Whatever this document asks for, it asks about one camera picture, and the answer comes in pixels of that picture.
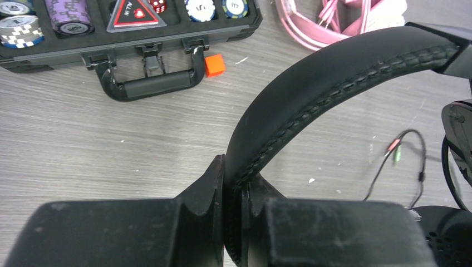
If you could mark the small orange cube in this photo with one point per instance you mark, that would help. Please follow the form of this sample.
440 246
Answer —
215 65

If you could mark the black poker chip case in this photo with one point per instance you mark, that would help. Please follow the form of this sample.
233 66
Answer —
138 49

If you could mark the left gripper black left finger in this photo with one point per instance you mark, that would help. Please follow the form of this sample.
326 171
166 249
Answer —
183 231

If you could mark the pink headphones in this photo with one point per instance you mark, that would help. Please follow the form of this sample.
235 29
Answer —
338 20

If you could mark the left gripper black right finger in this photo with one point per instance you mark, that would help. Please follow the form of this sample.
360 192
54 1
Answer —
277 231

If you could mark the black headphones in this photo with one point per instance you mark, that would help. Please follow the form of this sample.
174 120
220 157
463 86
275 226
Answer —
318 83

